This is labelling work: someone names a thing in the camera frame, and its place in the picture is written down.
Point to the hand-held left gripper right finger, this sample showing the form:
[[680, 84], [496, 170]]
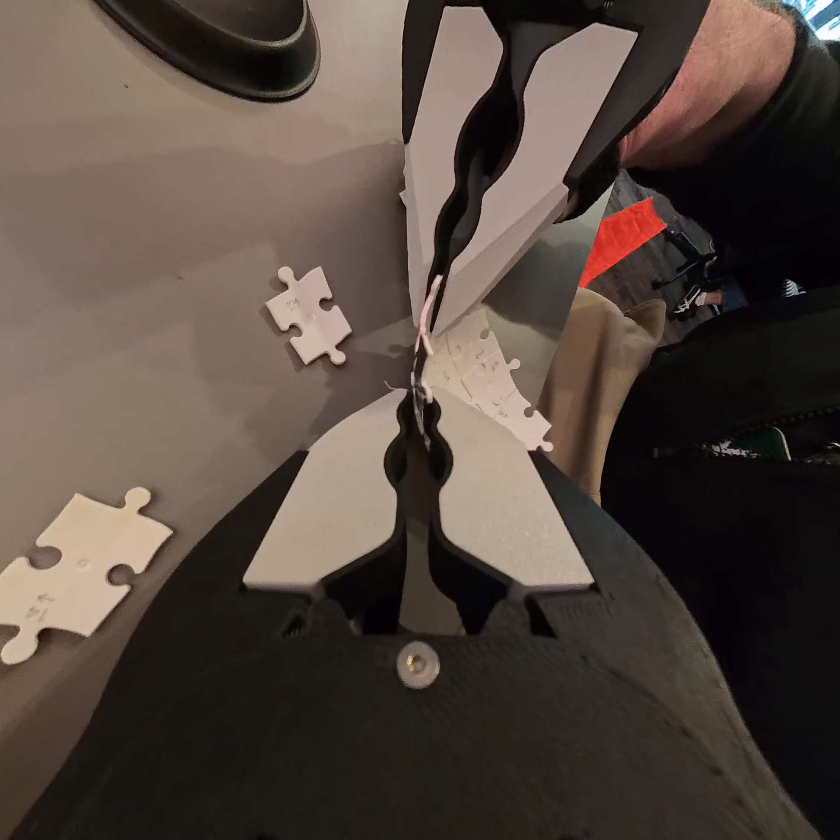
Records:
[[505, 512]]

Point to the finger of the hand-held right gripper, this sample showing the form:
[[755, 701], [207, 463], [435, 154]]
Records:
[[436, 151], [551, 144]]

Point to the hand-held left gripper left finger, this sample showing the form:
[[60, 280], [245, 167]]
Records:
[[328, 505]]

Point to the partly built white puzzle ball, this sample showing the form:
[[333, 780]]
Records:
[[489, 384]]

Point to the white puzzle piece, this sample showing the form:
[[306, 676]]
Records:
[[72, 571], [308, 315]]

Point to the person's right forearm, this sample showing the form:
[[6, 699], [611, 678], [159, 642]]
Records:
[[787, 197]]

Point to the person's right hand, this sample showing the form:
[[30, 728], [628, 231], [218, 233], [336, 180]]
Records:
[[709, 105]]

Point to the orange red sheet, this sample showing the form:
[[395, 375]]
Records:
[[620, 239]]

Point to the person's beige trousers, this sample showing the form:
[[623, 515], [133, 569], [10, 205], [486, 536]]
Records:
[[604, 387]]

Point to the black white shoe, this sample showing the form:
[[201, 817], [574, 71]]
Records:
[[692, 303]]

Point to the black round bowl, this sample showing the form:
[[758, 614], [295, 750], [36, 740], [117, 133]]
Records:
[[229, 46]]

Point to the person's black jacket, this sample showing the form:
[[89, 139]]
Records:
[[735, 590]]

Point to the black metal frame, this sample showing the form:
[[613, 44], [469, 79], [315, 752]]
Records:
[[689, 262]]

